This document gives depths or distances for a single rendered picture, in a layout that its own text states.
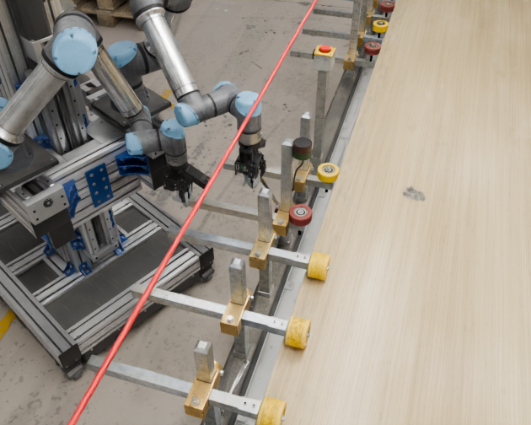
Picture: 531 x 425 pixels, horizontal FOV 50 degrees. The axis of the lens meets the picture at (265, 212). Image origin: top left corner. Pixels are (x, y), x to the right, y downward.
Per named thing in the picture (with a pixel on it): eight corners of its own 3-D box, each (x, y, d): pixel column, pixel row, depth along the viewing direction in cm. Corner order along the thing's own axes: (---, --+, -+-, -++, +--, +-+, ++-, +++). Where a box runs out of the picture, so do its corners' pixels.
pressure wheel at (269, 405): (259, 406, 135) (267, 390, 142) (254, 435, 137) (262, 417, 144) (283, 412, 134) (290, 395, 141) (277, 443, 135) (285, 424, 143)
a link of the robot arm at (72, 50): (2, 152, 186) (104, 29, 168) (-1, 181, 176) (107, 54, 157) (-35, 134, 179) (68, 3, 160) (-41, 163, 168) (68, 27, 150)
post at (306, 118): (296, 212, 235) (300, 115, 202) (298, 207, 238) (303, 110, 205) (304, 215, 235) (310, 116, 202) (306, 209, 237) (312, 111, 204)
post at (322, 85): (310, 161, 248) (316, 68, 217) (313, 155, 251) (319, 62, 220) (320, 164, 247) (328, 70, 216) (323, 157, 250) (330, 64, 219)
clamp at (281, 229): (271, 234, 200) (271, 223, 197) (282, 208, 209) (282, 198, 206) (287, 237, 199) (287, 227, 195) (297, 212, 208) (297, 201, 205)
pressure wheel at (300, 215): (285, 239, 201) (286, 216, 193) (291, 223, 207) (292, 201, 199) (308, 244, 200) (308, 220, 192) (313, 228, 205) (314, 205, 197)
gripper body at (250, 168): (234, 176, 184) (233, 146, 175) (243, 160, 189) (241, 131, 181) (256, 180, 182) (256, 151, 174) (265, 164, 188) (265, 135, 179)
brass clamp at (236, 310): (218, 332, 159) (217, 321, 155) (234, 295, 168) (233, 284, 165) (239, 337, 157) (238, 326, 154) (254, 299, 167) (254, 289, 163)
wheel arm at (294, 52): (290, 57, 297) (290, 50, 294) (292, 55, 300) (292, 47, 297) (372, 70, 288) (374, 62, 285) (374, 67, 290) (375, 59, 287)
